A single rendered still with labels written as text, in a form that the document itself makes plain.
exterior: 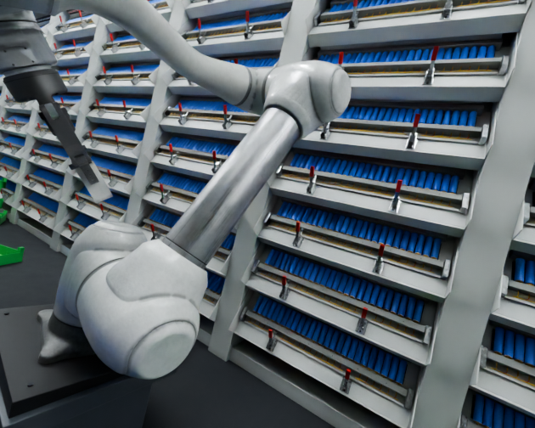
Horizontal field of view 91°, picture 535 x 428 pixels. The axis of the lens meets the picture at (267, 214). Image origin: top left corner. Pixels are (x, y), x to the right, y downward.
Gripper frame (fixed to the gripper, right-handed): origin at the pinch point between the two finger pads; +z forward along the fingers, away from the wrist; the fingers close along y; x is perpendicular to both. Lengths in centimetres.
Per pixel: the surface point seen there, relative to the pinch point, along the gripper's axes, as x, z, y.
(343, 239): 54, 40, 16
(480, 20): 101, -11, 27
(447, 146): 81, 16, 32
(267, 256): 38, 50, -8
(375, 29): 92, -15, 2
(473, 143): 84, 16, 37
